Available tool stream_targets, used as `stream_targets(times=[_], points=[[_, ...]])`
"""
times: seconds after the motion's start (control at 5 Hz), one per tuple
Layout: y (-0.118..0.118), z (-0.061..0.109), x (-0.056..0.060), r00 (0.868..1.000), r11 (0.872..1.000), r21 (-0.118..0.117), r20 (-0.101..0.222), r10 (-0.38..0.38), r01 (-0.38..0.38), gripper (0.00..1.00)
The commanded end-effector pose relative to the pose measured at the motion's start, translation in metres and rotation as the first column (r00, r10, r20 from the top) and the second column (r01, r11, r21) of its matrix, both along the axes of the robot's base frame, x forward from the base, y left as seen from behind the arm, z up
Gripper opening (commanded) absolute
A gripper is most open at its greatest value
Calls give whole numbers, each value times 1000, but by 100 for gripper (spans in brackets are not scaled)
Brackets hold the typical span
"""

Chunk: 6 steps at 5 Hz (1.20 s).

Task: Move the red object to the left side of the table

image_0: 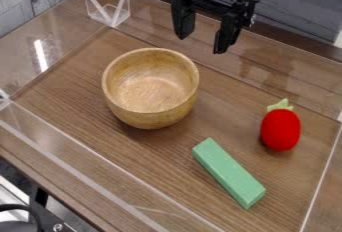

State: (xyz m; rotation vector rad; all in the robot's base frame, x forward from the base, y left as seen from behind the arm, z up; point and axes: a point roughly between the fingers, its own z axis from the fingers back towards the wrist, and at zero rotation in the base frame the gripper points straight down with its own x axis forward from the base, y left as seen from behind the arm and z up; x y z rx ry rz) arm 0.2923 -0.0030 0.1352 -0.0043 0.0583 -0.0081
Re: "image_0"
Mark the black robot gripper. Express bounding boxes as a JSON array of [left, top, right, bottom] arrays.
[[171, 0, 260, 54]]

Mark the wooden bowl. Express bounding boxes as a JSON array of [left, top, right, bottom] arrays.
[[102, 48, 199, 129]]

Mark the red plush strawberry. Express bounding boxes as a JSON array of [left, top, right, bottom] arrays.
[[261, 98, 301, 152]]

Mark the green rectangular block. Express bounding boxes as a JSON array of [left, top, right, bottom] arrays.
[[193, 138, 266, 210]]

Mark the black table leg clamp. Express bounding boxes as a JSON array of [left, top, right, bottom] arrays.
[[30, 186, 77, 232]]

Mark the clear acrylic corner bracket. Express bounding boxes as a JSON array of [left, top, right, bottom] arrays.
[[85, 0, 131, 28]]

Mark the clear acrylic tray wall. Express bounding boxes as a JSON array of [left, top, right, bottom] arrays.
[[0, 0, 342, 232]]

